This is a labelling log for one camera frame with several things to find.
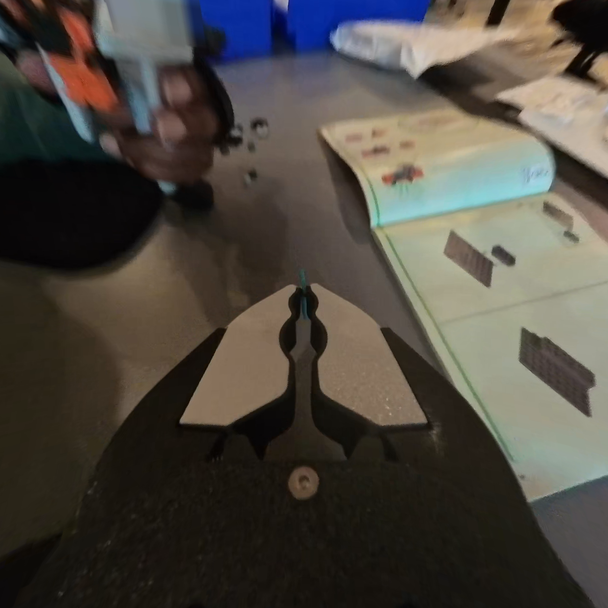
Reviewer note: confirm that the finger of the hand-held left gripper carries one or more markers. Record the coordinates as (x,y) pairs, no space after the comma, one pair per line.
(71,100)

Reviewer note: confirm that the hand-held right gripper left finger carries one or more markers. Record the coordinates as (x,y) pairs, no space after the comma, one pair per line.
(242,380)

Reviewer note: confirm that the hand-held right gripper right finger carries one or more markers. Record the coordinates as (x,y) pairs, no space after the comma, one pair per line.
(370,380)

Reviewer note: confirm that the orange pumpkin face brick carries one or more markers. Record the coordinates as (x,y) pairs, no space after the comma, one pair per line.
(84,71)

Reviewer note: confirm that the teal toy sword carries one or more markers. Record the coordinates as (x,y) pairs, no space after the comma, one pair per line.
(304,294)

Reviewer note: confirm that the white instruction booklet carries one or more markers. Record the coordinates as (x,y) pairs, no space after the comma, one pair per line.
(494,313)

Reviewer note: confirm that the pile of toy bricks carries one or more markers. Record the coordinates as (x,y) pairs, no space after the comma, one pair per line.
(249,142)

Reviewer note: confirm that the person's left forearm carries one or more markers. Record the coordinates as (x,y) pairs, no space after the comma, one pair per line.
(38,119)

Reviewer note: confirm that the person's left hand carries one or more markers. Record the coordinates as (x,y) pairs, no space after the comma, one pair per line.
(185,133)

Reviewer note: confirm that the blue plastic bin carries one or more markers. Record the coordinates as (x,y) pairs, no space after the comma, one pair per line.
(361,19)
(237,24)

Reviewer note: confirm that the white paper bag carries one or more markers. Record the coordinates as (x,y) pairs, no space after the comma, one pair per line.
(418,47)

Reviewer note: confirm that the white paper leaflet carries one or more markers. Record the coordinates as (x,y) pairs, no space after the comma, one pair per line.
(560,109)

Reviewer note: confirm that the black office chair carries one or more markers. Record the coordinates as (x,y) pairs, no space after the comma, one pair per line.
(584,28)

